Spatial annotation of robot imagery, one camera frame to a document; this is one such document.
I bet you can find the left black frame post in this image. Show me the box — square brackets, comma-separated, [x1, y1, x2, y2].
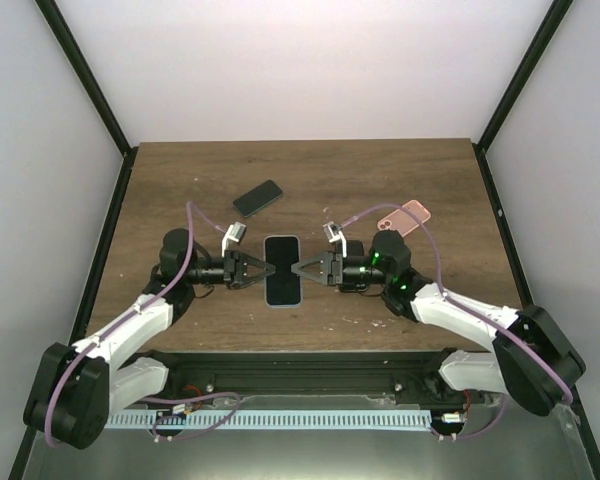
[35, 0, 132, 157]

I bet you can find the black frame post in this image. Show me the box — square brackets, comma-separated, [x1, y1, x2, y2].
[476, 0, 573, 152]
[35, 0, 132, 157]

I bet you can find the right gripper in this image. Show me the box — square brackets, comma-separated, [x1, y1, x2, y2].
[292, 251, 390, 288]

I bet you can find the purple cable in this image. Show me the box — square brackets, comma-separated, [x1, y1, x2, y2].
[43, 201, 231, 447]
[339, 203, 575, 441]

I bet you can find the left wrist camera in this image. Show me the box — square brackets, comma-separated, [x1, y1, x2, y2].
[221, 222, 247, 256]

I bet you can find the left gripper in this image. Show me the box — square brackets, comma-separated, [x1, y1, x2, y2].
[185, 250, 276, 290]

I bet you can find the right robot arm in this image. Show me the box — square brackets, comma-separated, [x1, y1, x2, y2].
[291, 230, 586, 416]

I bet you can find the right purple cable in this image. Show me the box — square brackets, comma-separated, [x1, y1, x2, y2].
[339, 203, 575, 441]

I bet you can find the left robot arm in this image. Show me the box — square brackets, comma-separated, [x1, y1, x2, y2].
[23, 229, 276, 449]

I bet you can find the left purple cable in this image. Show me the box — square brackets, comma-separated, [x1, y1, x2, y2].
[43, 201, 231, 447]

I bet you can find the white slotted cable duct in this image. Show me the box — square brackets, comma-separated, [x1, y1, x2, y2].
[106, 410, 432, 432]

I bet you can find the right black frame post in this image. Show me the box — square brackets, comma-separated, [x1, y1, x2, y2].
[476, 0, 573, 152]

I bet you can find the blue-edged dark phone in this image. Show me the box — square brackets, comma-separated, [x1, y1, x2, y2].
[264, 235, 302, 308]
[232, 180, 283, 218]

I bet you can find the black aluminium frame rail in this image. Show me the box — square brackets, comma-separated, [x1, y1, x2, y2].
[131, 350, 464, 406]

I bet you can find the pink phone case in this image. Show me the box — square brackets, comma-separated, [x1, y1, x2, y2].
[376, 200, 431, 237]

